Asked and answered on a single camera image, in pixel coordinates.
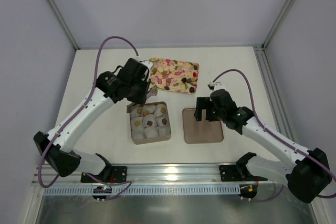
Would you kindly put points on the right aluminium frame rail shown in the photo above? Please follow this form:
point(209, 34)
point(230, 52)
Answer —
point(277, 107)

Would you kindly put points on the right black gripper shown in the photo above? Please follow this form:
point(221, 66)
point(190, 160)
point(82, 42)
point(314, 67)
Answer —
point(200, 107)

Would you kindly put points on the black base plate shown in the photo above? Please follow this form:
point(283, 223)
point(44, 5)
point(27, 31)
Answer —
point(110, 174)
point(235, 173)

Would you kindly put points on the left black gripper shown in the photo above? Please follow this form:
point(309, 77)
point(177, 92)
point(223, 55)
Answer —
point(142, 93)

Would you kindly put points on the metal tongs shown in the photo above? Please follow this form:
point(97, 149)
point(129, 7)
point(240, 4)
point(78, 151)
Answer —
point(152, 92)

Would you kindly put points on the floral tray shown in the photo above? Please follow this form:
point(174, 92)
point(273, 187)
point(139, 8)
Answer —
point(174, 75)

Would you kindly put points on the slotted cable duct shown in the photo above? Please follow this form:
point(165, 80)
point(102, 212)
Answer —
point(144, 190)

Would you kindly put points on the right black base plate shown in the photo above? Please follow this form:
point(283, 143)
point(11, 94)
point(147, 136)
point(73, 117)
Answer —
point(235, 173)

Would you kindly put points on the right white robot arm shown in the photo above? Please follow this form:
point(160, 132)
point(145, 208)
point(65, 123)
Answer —
point(306, 173)

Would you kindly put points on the left aluminium frame post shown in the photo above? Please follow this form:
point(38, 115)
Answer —
point(62, 23)

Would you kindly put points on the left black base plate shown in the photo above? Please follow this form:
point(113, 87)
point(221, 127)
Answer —
point(110, 174)

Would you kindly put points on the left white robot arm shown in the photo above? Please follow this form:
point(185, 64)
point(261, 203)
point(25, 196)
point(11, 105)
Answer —
point(57, 145)

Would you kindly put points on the gold tin lid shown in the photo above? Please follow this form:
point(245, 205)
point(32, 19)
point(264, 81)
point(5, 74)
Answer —
point(200, 132)

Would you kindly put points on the gold tin box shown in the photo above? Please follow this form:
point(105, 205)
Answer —
point(157, 132)

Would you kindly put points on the aluminium front rail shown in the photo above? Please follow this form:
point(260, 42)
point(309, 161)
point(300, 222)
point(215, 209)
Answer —
point(151, 173)

